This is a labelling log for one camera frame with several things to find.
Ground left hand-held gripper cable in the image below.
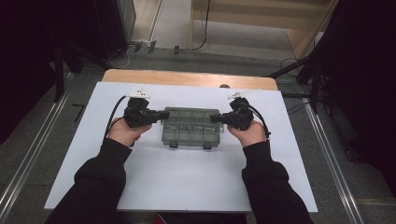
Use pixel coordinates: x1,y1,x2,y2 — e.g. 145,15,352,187
103,95,129,143

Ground black hanging cable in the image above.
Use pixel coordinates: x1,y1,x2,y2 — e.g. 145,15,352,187
178,0,212,52

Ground hand-held gripper cable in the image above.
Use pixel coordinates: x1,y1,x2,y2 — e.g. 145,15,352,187
247,102,272,140
103,95,129,143

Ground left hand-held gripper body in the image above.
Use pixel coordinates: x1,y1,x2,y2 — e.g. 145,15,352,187
123,90,162,129

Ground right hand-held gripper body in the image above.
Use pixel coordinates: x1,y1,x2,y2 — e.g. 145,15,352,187
218,89,262,132

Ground person's black clothing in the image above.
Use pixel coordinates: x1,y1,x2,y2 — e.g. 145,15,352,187
155,212,250,224

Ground black bent bar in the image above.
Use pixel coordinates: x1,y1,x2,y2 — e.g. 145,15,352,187
72,103,89,123

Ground aluminium floor rail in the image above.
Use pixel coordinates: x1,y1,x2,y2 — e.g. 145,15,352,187
0,90,71,216
302,102,366,224

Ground white table cover board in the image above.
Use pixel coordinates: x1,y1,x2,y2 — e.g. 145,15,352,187
44,81,319,214

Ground black cabinet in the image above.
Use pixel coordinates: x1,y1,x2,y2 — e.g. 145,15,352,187
92,0,137,61

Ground black metal stand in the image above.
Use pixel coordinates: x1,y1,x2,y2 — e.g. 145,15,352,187
54,43,83,104
267,52,331,115

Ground dark curtain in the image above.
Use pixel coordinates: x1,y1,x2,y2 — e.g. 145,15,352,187
320,0,396,197
0,0,94,144

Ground grey transparent plastic box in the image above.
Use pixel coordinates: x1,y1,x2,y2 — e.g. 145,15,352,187
161,106,225,150

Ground person's right hand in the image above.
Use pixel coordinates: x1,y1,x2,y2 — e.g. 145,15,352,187
227,120,267,148

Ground light wooden furniture frame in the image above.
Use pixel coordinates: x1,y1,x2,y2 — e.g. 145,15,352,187
190,0,340,60

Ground person's left hand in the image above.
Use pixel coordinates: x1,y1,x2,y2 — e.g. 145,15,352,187
106,117,153,147

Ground right hand-held gripper cable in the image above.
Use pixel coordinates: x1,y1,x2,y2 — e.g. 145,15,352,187
247,102,272,140

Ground wooden table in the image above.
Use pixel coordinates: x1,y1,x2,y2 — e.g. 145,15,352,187
102,68,279,91

